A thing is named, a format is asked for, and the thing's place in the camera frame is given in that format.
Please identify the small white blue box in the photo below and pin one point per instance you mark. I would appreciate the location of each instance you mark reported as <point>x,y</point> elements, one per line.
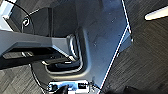
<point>68,86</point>

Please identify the thick grey robot torso limb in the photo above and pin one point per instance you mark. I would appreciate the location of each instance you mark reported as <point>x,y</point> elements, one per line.
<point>33,45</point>

